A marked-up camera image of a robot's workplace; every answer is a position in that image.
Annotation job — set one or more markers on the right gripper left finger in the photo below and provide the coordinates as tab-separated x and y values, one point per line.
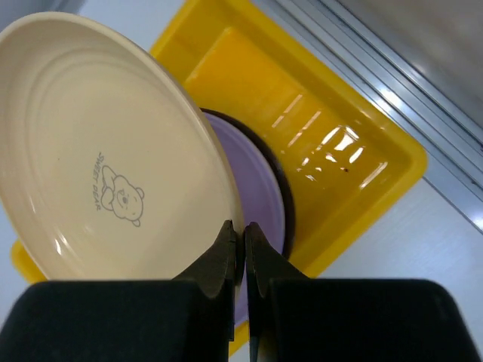
188	318

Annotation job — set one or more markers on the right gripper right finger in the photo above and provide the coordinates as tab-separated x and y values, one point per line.
296	318

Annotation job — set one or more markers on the purple plate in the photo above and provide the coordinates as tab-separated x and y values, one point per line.
253	177

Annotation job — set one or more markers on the orange plate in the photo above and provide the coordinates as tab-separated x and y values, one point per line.
108	168

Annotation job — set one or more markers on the yellow plastic bin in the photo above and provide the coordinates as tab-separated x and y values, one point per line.
314	162

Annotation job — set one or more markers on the aluminium frame rail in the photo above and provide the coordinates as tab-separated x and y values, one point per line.
451	138

